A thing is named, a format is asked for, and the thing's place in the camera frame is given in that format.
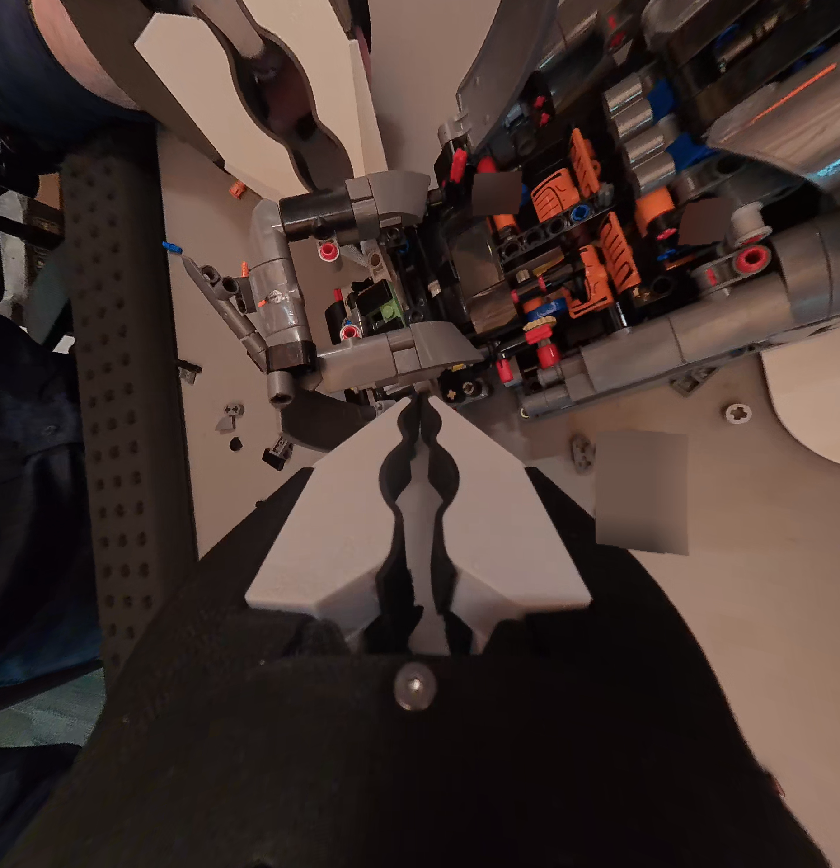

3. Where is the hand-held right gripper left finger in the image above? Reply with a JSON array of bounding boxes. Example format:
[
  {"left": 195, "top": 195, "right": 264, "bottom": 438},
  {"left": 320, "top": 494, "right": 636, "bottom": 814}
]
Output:
[{"left": 245, "top": 396, "right": 422, "bottom": 653}]

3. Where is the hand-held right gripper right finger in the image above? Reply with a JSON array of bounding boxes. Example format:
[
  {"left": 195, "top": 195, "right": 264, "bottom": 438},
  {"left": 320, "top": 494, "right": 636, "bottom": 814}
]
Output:
[{"left": 423, "top": 396, "right": 592, "bottom": 653}]

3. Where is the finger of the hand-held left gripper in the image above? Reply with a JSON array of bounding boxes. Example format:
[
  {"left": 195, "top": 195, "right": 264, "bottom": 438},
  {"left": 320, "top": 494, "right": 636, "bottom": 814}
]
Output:
[
  {"left": 247, "top": 0, "right": 391, "bottom": 195},
  {"left": 134, "top": 10, "right": 327, "bottom": 198}
]

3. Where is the grey lego car model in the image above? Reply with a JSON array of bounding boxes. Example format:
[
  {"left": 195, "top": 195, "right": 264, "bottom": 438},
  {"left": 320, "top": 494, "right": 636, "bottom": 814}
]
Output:
[{"left": 249, "top": 0, "right": 840, "bottom": 454}]

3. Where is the grey lego panel strip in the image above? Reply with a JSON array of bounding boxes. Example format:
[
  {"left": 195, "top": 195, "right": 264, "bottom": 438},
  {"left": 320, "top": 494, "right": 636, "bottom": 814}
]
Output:
[{"left": 181, "top": 256, "right": 270, "bottom": 373}]

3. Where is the person's left forearm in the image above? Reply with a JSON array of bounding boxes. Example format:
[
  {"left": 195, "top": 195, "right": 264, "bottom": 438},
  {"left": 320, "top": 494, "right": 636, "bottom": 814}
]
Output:
[{"left": 0, "top": 0, "right": 153, "bottom": 130}]

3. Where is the dark perforated panel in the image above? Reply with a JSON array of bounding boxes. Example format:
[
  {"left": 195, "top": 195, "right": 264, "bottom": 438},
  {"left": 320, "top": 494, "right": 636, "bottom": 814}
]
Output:
[{"left": 59, "top": 132, "right": 198, "bottom": 686}]

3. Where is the person's dark blue clothing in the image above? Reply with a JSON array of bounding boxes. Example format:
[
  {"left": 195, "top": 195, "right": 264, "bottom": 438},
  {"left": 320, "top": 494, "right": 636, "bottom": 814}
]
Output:
[{"left": 0, "top": 308, "right": 102, "bottom": 713}]

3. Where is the white rounded mat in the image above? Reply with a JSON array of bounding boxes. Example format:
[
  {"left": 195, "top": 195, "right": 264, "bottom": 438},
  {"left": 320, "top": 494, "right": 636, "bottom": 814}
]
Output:
[{"left": 759, "top": 335, "right": 840, "bottom": 470}]

